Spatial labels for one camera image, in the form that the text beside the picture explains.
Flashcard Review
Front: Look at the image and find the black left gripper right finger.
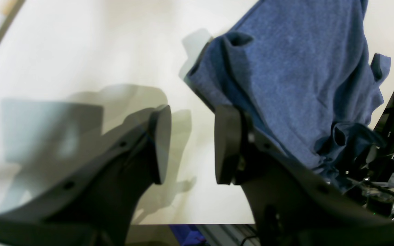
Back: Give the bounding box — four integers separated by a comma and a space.
214, 105, 394, 246

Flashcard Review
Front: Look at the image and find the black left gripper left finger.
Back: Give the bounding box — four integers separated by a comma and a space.
0, 105, 172, 246

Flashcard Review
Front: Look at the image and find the dark blue t-shirt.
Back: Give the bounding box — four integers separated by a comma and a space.
187, 0, 391, 192

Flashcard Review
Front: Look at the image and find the blue object under table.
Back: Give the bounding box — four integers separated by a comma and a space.
169, 224, 208, 246

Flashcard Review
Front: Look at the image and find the aluminium table frame rail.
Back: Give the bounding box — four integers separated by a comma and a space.
196, 224, 261, 246

